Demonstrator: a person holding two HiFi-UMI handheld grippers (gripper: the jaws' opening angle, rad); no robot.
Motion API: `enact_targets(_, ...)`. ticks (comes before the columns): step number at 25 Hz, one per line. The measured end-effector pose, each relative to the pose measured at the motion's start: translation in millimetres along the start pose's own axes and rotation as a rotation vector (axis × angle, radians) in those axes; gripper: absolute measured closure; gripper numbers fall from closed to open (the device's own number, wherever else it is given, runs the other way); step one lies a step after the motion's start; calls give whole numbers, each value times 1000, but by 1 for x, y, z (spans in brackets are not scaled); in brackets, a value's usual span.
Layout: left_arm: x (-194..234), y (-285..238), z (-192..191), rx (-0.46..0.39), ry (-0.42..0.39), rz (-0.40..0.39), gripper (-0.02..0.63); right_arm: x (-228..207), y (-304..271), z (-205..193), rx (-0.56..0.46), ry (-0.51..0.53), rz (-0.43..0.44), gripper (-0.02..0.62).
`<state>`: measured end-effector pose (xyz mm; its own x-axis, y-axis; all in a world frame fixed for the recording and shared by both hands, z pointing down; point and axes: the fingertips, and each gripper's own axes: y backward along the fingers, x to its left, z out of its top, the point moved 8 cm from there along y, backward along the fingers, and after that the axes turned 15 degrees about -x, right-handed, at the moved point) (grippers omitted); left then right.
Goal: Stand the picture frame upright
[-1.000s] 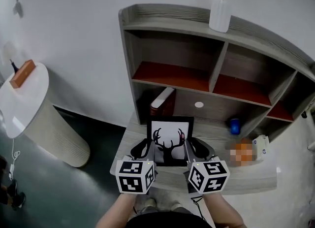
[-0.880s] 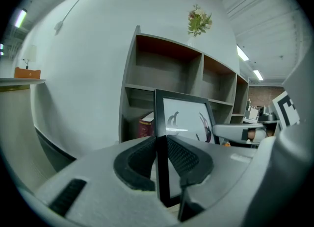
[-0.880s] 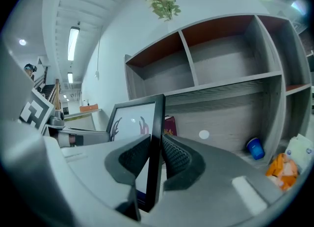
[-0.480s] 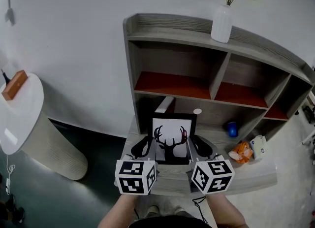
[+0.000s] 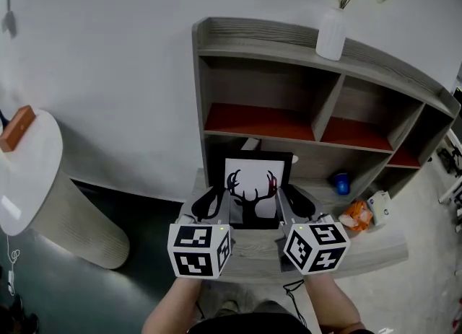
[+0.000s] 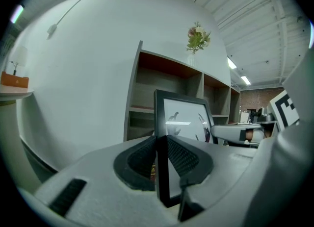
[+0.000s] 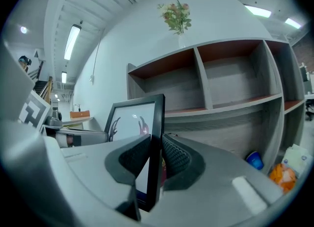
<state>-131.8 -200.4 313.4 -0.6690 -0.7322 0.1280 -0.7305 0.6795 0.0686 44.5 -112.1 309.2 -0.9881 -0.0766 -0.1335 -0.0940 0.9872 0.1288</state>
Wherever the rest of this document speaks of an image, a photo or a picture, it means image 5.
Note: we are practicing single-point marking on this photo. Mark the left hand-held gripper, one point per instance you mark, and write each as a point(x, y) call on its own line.
point(191, 238)

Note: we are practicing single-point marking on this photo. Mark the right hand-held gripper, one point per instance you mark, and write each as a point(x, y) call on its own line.
point(314, 249)

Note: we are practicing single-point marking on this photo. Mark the framed deer picture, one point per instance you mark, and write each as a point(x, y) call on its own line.
point(252, 177)

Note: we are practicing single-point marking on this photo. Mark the person's left forearm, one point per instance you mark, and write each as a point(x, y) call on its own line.
point(169, 307)

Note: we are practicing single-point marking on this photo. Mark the person's right forearm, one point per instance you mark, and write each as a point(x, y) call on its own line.
point(332, 303)

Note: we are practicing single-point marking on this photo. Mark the grey wooden desk shelf unit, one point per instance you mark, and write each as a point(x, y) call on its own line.
point(270, 33)

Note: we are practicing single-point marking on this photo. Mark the blue cup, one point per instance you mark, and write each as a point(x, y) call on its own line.
point(341, 183)

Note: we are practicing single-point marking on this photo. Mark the orange snack bag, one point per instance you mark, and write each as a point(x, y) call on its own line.
point(355, 217)

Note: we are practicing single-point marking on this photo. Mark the white tissue pack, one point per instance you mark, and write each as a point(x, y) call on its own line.
point(379, 208)

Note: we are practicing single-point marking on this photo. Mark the person's grey trousers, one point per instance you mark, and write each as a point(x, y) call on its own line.
point(245, 300)

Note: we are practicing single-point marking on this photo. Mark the person's black shirt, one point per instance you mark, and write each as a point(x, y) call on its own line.
point(252, 325)

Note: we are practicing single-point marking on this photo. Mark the orange wooden box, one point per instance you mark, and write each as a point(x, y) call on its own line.
point(16, 128)

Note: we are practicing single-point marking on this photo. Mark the white power strip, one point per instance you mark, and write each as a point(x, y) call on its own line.
point(11, 282)

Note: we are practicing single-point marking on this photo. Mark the white round pedestal table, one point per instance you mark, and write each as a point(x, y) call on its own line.
point(54, 199)

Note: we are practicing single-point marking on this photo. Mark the grey wall hanging fixture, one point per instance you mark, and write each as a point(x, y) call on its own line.
point(9, 24)

